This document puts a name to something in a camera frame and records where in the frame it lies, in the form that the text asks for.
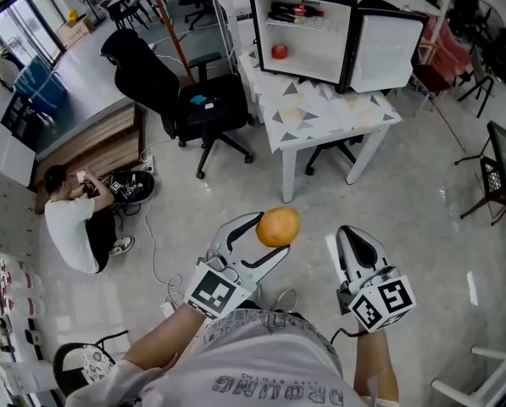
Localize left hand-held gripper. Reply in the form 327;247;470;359
184;211;291;318

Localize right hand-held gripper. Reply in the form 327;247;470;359
335;226;418;335

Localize round orange fruit food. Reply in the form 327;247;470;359
255;206;302;248

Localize person's left forearm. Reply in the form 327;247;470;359
123;302;208;373

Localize person's right forearm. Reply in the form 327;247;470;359
353;326;400;403

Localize white table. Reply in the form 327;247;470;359
235;48;404;205

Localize black wheeled chair base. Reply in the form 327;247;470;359
304;139;359;177

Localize black oval basket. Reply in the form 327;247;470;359
103;169;157;207

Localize person's white printed shirt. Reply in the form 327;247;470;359
64;307;390;407

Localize black office chair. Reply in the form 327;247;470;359
100;28;256;181

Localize triangle patterned tablecloth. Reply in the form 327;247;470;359
236;48;404;154

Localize wooden platform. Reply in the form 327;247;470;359
33;103;149;215

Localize white chair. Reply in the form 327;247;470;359
431;345;506;407

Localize red chair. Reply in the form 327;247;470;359
412;18;475;114

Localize black chair with patterned cushion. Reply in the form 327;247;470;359
52;329;130;399

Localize dark soda bottle red label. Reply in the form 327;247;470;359
267;11;305;26
270;1;325;19

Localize orange pole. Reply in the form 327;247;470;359
143;0;196;86

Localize white cabinet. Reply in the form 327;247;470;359
0;98;37;189

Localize blue bin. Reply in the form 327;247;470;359
14;54;68;117

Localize cardboard box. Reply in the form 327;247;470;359
56;14;96;49

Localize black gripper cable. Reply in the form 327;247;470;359
329;326;369;348

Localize white cable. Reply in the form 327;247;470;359
141;140;185;311

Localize white shelf frame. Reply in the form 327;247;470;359
204;0;246;76

